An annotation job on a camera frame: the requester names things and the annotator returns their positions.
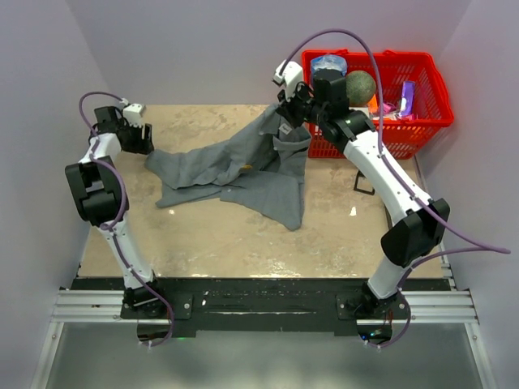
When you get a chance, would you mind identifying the purple snack packet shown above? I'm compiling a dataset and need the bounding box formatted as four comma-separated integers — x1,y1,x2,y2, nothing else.
398,80,415,118

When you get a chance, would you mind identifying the green round ball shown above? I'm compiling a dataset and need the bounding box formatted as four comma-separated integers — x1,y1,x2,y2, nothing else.
345,71,376,107

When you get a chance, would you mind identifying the black square frame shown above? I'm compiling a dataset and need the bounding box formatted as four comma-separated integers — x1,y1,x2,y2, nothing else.
354,170,375,196

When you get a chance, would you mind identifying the orange packet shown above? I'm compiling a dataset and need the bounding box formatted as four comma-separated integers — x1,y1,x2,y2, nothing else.
367,96,380,117

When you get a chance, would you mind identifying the grey button shirt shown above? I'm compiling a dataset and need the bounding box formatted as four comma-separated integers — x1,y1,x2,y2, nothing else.
145,105,311,231

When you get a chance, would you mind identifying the red plastic basket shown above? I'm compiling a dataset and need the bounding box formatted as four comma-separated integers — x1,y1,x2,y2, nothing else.
301,49,454,160

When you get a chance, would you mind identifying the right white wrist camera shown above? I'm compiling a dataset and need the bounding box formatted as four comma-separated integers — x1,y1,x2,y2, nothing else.
272,60,303,101

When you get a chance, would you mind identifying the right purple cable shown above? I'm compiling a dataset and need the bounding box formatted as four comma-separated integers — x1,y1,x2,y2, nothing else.
279,28,511,350

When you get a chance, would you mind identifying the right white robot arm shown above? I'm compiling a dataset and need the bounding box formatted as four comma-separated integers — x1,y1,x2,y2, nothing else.
272,62,450,318

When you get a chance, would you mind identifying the white shirt label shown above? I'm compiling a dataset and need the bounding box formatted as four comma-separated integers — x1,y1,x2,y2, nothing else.
279,123,294,136

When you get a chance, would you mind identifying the pink small packet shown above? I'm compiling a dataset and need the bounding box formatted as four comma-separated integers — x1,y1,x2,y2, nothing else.
383,103,397,115

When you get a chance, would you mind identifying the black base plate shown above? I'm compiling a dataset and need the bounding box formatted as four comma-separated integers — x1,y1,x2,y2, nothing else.
71,277,453,340

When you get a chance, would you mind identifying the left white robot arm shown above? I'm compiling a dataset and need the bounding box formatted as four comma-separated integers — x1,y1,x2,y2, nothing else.
65,103,168,318

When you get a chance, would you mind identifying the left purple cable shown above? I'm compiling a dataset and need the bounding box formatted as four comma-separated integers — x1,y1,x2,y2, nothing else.
78,92,176,348

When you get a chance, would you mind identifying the blue white wrapped roll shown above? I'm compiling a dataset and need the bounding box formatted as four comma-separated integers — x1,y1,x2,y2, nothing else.
311,53,348,77

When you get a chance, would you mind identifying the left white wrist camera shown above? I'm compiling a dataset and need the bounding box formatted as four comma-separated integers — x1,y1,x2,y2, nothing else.
122,104,146,127

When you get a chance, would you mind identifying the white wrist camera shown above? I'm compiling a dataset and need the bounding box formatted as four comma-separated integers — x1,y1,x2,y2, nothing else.
122,104,146,127
272,60,303,101

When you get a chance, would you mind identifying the aluminium rail frame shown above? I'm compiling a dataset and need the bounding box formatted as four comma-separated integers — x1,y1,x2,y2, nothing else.
30,156,498,389

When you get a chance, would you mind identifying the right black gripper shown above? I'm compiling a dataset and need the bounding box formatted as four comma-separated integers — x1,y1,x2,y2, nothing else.
278,81,328,130

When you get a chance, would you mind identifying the purple cable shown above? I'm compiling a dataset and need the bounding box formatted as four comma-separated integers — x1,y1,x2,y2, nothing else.
78,92,176,348
279,28,511,350

